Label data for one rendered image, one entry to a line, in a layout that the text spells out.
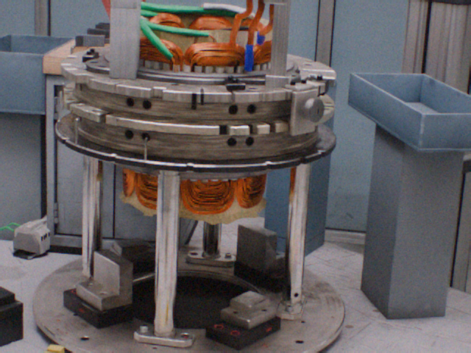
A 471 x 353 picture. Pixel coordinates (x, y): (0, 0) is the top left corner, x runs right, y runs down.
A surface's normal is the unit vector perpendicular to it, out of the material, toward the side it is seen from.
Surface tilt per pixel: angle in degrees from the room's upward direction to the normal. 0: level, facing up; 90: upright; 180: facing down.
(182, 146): 90
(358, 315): 0
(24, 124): 90
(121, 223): 90
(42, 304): 0
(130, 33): 90
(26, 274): 0
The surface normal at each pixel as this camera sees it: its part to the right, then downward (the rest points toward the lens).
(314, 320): 0.05, -0.96
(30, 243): -0.43, 0.23
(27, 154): -0.11, 0.28
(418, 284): 0.22, 0.29
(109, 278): -0.77, 0.14
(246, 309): -0.62, 0.19
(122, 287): 0.63, 0.25
